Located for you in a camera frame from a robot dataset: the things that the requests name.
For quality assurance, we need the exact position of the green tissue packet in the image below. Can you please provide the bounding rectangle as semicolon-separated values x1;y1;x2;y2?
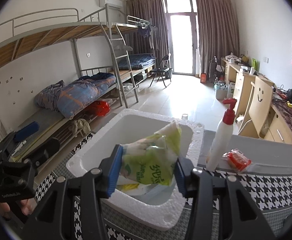
120;121;182;186

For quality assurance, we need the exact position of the white cloth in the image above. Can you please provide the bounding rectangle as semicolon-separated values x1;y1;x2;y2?
116;175;157;196

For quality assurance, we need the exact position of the yellow foam net sleeve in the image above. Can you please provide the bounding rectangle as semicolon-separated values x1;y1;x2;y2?
117;183;139;192

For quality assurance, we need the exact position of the person's left hand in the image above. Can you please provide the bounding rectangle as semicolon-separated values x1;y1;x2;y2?
0;197;37;217

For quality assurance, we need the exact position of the blue plaid quilt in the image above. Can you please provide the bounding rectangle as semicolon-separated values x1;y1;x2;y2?
34;72;117;119

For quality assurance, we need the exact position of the red snack packet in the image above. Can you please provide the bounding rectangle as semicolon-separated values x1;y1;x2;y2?
222;149;252;172

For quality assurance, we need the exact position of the metal bunk bed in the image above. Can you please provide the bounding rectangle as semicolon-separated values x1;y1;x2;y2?
0;3;159;156

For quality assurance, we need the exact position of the white pump bottle red cap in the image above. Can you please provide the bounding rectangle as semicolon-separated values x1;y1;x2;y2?
206;98;237;172

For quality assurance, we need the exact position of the houndstooth tablecloth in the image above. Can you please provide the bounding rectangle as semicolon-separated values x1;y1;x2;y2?
34;129;292;240

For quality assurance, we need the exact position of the white styrofoam box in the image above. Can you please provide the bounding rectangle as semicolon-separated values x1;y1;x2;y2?
66;109;204;231

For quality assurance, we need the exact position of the wooden desk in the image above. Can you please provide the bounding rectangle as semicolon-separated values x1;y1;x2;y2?
221;57;292;146

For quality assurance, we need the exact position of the wooden chair smiley face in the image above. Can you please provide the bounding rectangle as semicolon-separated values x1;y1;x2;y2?
237;76;273;139

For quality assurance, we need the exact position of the black folding chair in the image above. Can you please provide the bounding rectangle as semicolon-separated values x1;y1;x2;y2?
149;53;171;88

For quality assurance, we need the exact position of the white air conditioner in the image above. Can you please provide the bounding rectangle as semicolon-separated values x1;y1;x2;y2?
99;0;123;9

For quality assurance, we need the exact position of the grey curtain left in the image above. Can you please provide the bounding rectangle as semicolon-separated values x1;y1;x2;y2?
125;0;169;63

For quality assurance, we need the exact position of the grey curtain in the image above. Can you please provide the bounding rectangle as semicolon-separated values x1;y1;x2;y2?
125;0;169;63
196;0;240;74

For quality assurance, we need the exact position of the grey curtain right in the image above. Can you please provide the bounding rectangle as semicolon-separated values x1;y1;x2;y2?
196;0;240;74

